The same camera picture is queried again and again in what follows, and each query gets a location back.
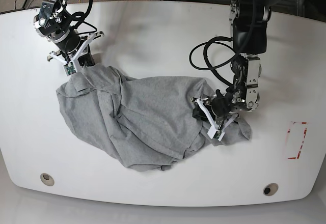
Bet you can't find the red tape rectangle marking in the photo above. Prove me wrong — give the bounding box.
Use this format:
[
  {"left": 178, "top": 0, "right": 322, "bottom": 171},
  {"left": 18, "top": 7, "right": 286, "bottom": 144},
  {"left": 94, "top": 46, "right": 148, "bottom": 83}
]
[{"left": 285, "top": 122, "right": 308, "bottom": 160}]

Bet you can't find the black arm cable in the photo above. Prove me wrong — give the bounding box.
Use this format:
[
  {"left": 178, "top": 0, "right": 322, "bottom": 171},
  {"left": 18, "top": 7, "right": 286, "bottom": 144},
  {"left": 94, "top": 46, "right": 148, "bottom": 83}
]
[
  {"left": 189, "top": 0, "right": 258, "bottom": 90},
  {"left": 48, "top": 0, "right": 99, "bottom": 35}
]

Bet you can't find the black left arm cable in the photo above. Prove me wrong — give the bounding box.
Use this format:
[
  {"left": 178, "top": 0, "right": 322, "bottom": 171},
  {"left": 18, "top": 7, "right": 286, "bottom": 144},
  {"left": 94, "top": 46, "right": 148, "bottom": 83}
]
[{"left": 189, "top": 0, "right": 258, "bottom": 90}]

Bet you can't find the left table cable grommet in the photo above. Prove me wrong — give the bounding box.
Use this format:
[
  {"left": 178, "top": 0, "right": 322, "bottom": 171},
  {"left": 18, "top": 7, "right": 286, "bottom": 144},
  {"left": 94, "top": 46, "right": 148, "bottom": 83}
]
[{"left": 40, "top": 173, "right": 55, "bottom": 186}]

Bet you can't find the table cable grommet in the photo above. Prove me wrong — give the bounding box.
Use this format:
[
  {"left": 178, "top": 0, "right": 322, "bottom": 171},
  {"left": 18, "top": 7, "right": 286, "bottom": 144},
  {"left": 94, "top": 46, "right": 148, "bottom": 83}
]
[
  {"left": 40, "top": 173, "right": 55, "bottom": 186},
  {"left": 263, "top": 183, "right": 279, "bottom": 197}
]

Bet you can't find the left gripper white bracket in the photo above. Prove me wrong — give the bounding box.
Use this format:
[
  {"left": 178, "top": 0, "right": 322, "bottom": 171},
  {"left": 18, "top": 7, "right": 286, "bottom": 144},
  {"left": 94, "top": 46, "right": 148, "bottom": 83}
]
[{"left": 191, "top": 93, "right": 241, "bottom": 132}]

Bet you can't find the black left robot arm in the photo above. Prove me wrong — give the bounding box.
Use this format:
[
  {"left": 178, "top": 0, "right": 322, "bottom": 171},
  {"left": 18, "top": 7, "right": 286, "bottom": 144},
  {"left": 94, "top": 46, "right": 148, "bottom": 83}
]
[{"left": 192, "top": 0, "right": 280, "bottom": 130}]

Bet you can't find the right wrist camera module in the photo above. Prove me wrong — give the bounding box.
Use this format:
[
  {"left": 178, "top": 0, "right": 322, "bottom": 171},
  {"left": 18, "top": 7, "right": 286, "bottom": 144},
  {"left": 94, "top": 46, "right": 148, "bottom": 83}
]
[{"left": 63, "top": 62, "right": 76, "bottom": 76}]

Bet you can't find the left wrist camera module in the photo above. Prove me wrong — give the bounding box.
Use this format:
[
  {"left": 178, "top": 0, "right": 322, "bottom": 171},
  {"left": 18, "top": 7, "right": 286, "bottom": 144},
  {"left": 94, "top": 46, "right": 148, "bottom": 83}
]
[{"left": 207, "top": 126, "right": 225, "bottom": 142}]

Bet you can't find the grey T-shirt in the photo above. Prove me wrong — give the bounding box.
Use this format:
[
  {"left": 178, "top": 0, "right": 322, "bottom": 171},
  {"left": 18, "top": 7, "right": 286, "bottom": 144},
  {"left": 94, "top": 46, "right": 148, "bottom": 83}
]
[{"left": 57, "top": 64, "right": 252, "bottom": 172}]

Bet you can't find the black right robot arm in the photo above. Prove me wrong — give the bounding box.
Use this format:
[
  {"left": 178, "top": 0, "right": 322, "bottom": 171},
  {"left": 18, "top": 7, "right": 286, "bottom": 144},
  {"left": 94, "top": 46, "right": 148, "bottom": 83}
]
[{"left": 34, "top": 0, "right": 104, "bottom": 75}]

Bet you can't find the right table cable grommet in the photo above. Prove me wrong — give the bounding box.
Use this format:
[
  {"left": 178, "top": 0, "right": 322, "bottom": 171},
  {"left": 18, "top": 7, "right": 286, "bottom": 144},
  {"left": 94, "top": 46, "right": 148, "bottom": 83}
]
[{"left": 263, "top": 183, "right": 279, "bottom": 197}]

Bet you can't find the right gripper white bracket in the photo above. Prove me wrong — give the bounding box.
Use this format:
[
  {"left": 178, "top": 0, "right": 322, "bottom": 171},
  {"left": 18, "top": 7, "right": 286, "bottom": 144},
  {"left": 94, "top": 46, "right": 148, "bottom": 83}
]
[{"left": 47, "top": 31, "right": 104, "bottom": 67}]

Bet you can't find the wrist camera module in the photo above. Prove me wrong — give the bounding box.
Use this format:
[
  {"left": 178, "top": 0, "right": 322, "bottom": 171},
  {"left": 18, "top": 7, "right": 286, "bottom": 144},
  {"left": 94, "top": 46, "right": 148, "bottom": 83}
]
[
  {"left": 63, "top": 62, "right": 76, "bottom": 76},
  {"left": 207, "top": 126, "right": 225, "bottom": 142}
]

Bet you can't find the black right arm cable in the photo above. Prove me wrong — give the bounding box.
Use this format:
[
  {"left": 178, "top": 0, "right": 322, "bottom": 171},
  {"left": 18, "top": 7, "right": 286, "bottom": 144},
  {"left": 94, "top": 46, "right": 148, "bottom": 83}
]
[{"left": 48, "top": 0, "right": 99, "bottom": 35}]

